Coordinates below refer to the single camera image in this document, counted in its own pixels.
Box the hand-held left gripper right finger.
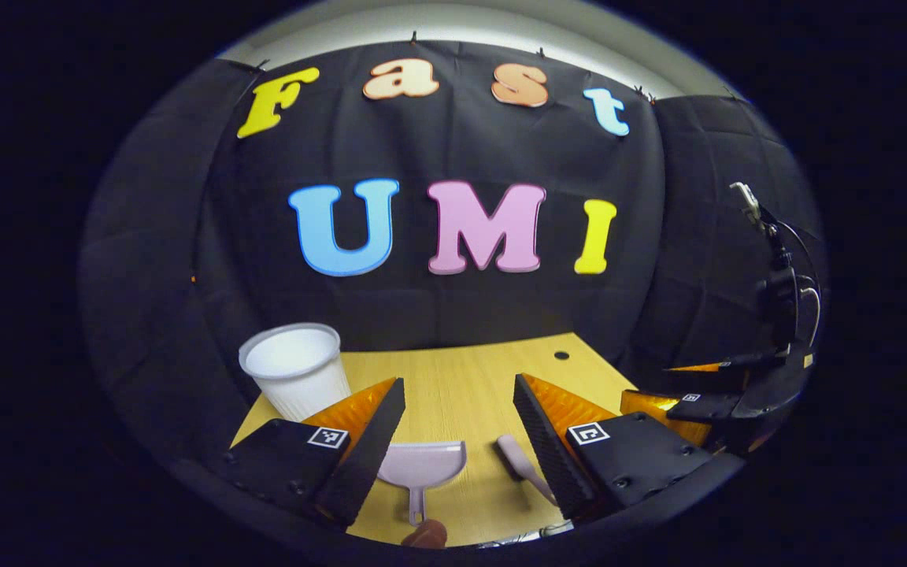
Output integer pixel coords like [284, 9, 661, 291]
[512, 372, 716, 521]

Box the lilac plastic dustpan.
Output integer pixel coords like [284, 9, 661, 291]
[376, 441, 468, 526]

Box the white ribbed garbage bin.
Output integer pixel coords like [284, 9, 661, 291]
[239, 323, 352, 422]

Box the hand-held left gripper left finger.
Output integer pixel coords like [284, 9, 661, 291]
[224, 376, 407, 528]

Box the wooden desktop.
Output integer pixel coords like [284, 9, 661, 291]
[231, 332, 639, 548]

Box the small lilac broom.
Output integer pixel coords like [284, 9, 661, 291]
[497, 435, 558, 505]

